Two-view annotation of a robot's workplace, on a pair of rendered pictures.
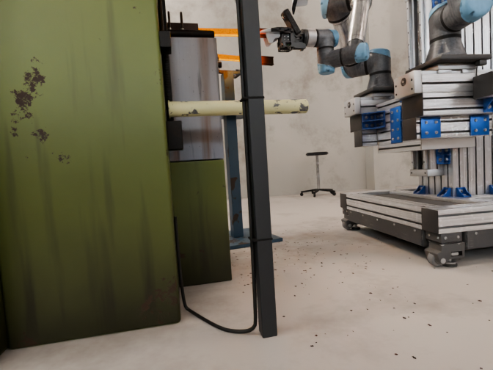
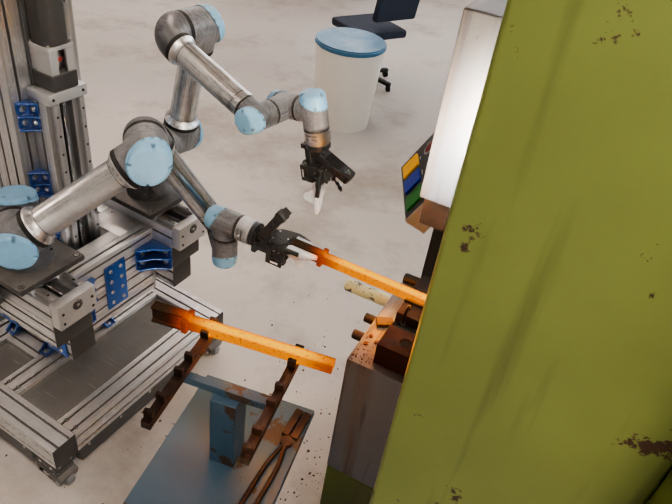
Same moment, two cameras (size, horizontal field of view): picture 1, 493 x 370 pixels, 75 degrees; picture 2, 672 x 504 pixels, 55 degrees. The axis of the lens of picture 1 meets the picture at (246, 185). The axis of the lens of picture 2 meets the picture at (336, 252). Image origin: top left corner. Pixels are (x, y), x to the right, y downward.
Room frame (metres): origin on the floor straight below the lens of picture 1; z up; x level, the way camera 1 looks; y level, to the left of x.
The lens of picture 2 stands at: (2.56, 0.74, 2.09)
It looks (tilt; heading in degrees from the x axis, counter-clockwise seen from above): 37 degrees down; 214
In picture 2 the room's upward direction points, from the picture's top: 9 degrees clockwise
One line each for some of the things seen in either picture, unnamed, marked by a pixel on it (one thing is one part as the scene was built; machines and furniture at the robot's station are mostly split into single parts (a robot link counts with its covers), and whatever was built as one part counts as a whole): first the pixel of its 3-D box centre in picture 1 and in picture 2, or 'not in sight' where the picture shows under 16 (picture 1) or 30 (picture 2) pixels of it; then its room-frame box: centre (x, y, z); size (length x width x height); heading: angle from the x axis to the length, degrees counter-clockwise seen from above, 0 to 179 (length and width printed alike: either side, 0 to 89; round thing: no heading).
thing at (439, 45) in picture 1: (445, 51); (148, 177); (1.39, -0.87, 0.87); 0.15 x 0.15 x 0.10
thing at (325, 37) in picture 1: (324, 39); (225, 222); (1.49, -0.39, 0.98); 0.11 x 0.08 x 0.09; 102
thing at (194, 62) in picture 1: (146, 109); (456, 412); (1.35, 0.39, 0.69); 0.56 x 0.38 x 0.45; 102
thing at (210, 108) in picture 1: (240, 107); (403, 307); (1.02, 0.00, 0.62); 0.44 x 0.05 x 0.05; 102
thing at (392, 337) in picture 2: not in sight; (403, 352); (1.50, 0.26, 0.95); 0.12 x 0.09 x 0.07; 102
